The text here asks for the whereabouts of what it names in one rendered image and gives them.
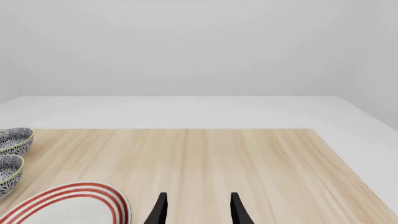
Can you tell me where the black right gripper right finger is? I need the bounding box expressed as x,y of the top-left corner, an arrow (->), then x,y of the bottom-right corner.
230,192 -> 256,224

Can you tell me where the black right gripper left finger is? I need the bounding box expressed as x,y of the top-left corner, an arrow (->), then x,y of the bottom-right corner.
143,192 -> 168,224

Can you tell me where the white plate with red rings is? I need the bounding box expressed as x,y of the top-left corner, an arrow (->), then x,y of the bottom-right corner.
0,181 -> 131,224

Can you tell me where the black-white patterned bowl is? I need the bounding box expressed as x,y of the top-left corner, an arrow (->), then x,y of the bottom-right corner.
0,127 -> 34,156
0,154 -> 25,200

